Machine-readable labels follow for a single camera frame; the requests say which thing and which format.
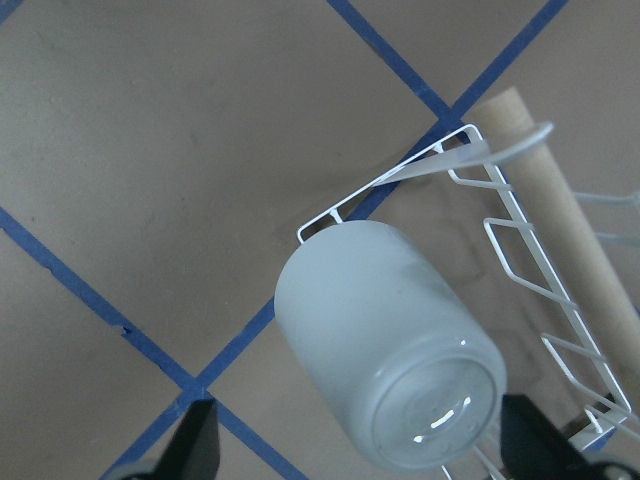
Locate pale grey plastic cup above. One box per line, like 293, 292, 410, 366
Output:
274, 220, 507, 473

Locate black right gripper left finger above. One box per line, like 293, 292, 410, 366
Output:
105, 399, 221, 480

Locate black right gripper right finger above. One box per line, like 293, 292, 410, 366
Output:
500, 394, 639, 479

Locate white wire cup rack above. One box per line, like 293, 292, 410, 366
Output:
296, 85, 640, 480

